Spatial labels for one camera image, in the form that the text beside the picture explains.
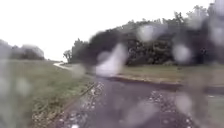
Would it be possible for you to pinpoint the grey asphalt path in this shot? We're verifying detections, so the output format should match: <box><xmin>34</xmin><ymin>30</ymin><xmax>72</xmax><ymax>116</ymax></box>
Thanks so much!
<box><xmin>53</xmin><ymin>61</ymin><xmax>224</xmax><ymax>128</ymax></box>

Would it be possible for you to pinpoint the wood of trees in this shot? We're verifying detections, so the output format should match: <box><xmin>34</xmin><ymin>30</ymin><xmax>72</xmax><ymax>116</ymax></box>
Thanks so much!
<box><xmin>63</xmin><ymin>0</ymin><xmax>224</xmax><ymax>67</ymax></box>

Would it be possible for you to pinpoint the grass field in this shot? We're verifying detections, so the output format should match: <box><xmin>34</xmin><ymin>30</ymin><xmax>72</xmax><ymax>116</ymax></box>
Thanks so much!
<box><xmin>119</xmin><ymin>63</ymin><xmax>224</xmax><ymax>84</ymax></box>

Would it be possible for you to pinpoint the grass verge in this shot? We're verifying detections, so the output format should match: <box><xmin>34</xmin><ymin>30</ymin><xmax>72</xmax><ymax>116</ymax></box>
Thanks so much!
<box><xmin>0</xmin><ymin>59</ymin><xmax>96</xmax><ymax>128</ymax></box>

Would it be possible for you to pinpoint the distant row of trees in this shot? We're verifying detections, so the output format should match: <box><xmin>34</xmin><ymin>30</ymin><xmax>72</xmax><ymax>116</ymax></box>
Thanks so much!
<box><xmin>0</xmin><ymin>39</ymin><xmax>46</xmax><ymax>62</ymax></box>

